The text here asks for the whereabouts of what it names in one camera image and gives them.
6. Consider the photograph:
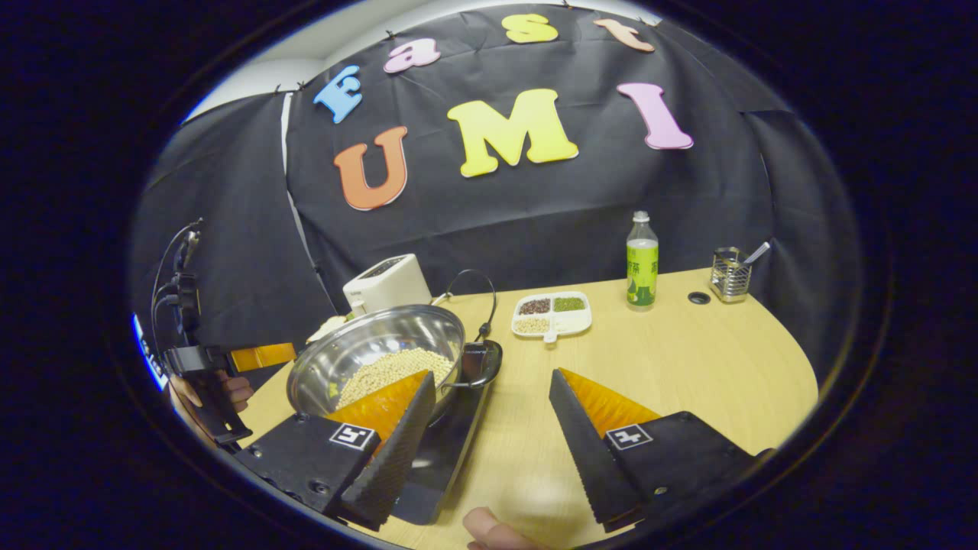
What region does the stainless steel pot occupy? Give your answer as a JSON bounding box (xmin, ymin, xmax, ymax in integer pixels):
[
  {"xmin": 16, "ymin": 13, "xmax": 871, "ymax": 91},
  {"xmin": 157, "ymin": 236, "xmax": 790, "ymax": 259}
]
[{"xmin": 287, "ymin": 304, "xmax": 504, "ymax": 419}]

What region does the computer monitor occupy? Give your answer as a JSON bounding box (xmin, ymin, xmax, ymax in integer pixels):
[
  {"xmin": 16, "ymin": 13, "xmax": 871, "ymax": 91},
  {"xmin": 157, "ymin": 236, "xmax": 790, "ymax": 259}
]
[{"xmin": 131, "ymin": 313, "xmax": 169, "ymax": 390}]

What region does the white toaster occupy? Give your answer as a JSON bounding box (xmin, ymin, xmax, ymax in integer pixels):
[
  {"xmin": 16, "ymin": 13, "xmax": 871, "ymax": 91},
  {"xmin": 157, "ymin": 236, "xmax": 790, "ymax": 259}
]
[{"xmin": 342, "ymin": 254, "xmax": 433, "ymax": 315}]

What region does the black induction cooktop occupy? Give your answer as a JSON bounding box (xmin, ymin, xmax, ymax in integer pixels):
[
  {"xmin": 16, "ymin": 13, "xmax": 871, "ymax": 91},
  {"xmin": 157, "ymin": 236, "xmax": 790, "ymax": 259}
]
[{"xmin": 386, "ymin": 359, "xmax": 497, "ymax": 526}]

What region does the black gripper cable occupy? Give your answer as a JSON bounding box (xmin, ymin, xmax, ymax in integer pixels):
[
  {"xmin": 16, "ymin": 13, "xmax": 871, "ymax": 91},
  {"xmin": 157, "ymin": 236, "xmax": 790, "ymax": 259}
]
[{"xmin": 151, "ymin": 218, "xmax": 203, "ymax": 352}]

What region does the metal wire utensil holder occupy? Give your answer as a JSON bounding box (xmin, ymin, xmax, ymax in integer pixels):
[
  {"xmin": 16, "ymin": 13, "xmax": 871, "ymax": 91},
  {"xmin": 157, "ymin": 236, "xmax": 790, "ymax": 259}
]
[{"xmin": 710, "ymin": 247, "xmax": 752, "ymax": 304}]

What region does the black power cable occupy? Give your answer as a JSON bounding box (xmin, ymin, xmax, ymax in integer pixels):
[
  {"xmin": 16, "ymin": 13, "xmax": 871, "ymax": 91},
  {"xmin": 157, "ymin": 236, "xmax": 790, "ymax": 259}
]
[{"xmin": 432, "ymin": 269, "xmax": 499, "ymax": 342}]

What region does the bread slice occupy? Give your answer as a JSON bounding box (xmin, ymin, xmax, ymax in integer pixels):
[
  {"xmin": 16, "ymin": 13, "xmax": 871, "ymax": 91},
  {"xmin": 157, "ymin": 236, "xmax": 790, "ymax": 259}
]
[{"xmin": 306, "ymin": 315, "xmax": 351, "ymax": 345}]

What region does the white divided tray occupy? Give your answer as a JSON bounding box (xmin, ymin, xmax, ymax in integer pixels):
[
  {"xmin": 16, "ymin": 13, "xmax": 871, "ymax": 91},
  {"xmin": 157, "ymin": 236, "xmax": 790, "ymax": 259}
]
[{"xmin": 510, "ymin": 291, "xmax": 593, "ymax": 343}]

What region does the green label drink bottle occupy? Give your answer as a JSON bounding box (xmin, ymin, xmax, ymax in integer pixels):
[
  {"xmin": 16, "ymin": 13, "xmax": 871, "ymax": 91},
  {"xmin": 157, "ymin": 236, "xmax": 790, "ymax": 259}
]
[{"xmin": 626, "ymin": 211, "xmax": 659, "ymax": 311}]

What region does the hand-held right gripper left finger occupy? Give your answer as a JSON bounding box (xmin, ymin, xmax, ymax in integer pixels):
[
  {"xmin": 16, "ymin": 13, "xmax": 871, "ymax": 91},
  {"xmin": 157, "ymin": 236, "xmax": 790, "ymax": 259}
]
[{"xmin": 233, "ymin": 370, "xmax": 437, "ymax": 532}]

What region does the pile of soybeans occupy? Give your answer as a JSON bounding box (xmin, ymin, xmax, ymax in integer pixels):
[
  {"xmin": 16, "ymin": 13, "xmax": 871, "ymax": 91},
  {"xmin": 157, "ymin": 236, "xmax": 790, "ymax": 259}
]
[{"xmin": 336, "ymin": 348, "xmax": 455, "ymax": 409}]

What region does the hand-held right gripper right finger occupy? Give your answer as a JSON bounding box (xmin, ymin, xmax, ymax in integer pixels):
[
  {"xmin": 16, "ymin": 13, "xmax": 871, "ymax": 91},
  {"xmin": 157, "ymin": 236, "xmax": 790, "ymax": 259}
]
[{"xmin": 549, "ymin": 367, "xmax": 772, "ymax": 533}]

